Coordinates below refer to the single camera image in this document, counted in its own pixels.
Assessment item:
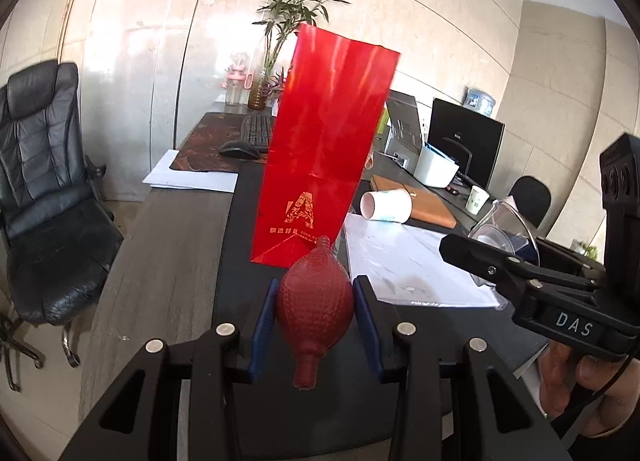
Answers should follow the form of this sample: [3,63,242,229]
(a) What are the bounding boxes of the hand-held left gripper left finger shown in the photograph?
[59,277,281,461]

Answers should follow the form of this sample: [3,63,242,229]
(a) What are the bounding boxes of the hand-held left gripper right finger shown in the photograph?
[351,274,573,461]

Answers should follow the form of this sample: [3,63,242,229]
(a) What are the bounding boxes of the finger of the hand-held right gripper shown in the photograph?
[515,235,607,278]
[439,233,602,308]

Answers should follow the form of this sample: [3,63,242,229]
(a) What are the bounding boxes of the clear plastic cup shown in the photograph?
[467,198,541,287]

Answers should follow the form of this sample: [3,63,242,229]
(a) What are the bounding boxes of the red rubber bulb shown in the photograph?
[276,235,355,389]

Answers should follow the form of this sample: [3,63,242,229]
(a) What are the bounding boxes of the red gift bag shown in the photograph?
[250,22,402,269]

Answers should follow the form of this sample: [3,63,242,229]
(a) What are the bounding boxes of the person's right hand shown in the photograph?
[539,341,640,438]

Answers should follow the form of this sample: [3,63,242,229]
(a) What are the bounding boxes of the green potted plant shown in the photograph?
[570,238,601,259]

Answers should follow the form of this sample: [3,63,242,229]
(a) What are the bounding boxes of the white paper cup green print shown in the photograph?
[467,185,491,214]

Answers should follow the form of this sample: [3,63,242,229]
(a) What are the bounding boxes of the brown leather notebook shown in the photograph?
[370,175,458,229]

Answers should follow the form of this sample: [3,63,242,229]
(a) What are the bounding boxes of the black fabric office chair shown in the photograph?
[507,175,552,229]

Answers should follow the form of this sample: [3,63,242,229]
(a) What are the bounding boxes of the white plastic bin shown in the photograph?
[414,144,460,188]

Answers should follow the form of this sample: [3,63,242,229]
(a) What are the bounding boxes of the white paper cup blue print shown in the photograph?
[360,188,413,223]

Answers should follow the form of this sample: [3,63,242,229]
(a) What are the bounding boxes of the black monitor with wide back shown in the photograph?
[429,98,506,192]

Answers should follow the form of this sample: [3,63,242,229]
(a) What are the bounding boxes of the grey printer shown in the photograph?
[382,90,426,167]

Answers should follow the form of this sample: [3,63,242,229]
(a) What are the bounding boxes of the white paper sheets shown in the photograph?
[142,148,240,193]

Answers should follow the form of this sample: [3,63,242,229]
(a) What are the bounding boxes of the black computer mouse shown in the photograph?
[219,140,261,160]

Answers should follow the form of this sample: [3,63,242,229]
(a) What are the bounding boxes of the black keyboard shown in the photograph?
[240,114,276,152]

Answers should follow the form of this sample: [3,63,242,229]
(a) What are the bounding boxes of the brown patterned desk pad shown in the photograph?
[170,111,251,174]

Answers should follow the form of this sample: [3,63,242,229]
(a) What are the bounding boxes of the pink drinking bottle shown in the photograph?
[222,54,253,107]

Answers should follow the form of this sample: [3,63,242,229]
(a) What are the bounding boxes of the purple leaf plant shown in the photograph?
[262,68,289,104]

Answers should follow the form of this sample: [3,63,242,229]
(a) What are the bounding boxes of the black leather office chair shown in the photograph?
[0,60,125,382]

